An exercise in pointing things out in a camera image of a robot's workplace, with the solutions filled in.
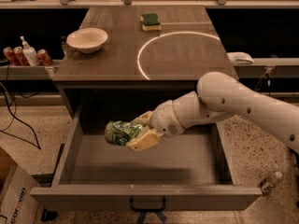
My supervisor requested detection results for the red soda can left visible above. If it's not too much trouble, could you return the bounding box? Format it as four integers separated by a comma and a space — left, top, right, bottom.
3, 47, 20, 65

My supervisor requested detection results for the red soda can middle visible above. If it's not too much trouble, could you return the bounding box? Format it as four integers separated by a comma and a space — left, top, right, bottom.
13, 46, 29, 66

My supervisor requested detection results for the blue tape on floor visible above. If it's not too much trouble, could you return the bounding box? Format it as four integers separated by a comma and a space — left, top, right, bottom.
136, 212, 167, 224

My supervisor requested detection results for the grey side shelf right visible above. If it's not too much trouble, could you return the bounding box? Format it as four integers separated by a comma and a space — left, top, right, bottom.
234, 58, 299, 78

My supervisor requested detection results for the clear plastic bottle on floor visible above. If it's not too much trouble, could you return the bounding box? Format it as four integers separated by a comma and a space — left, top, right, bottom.
259, 171, 282, 194

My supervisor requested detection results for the open grey top drawer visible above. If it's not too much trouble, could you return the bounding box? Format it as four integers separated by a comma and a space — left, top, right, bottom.
30, 91, 263, 212

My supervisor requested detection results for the grey side shelf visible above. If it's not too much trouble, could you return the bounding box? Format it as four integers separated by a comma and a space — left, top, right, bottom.
0, 60, 61, 80
234, 58, 299, 78

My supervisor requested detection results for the black drawer handle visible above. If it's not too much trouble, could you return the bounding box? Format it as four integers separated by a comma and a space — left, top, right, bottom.
129, 196, 166, 213

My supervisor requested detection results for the cardboard box with print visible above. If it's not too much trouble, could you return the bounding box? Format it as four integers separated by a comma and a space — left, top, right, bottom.
0, 147, 38, 224

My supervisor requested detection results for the white folded cloth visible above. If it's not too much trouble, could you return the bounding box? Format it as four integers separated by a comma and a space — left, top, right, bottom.
227, 52, 254, 64

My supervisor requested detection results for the green and yellow sponge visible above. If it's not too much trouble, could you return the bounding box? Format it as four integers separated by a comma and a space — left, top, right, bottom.
141, 13, 162, 32

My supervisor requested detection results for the white bowl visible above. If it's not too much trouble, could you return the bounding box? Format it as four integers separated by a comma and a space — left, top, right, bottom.
66, 28, 108, 53

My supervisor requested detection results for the red soda can right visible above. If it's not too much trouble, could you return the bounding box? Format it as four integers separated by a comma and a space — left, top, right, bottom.
37, 49, 53, 66

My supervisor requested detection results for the grey cabinet with counter top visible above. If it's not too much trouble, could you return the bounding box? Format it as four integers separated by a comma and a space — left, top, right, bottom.
53, 5, 237, 114

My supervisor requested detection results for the grey side shelf left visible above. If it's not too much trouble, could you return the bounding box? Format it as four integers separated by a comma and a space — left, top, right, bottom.
0, 60, 61, 80

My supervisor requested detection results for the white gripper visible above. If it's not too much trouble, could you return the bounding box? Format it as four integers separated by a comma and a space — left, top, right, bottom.
126, 100, 185, 151

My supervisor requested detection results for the red soda can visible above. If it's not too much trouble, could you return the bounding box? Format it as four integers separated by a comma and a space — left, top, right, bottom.
37, 49, 53, 66
3, 47, 20, 65
13, 46, 29, 66

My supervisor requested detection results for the green can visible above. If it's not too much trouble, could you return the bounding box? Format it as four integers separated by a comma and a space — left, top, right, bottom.
105, 120, 145, 147

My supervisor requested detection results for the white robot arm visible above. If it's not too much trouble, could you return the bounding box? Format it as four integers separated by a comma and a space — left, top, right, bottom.
127, 72, 299, 152

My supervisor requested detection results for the black cable on floor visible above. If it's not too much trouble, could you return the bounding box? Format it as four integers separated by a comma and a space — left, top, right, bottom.
0, 81, 42, 151

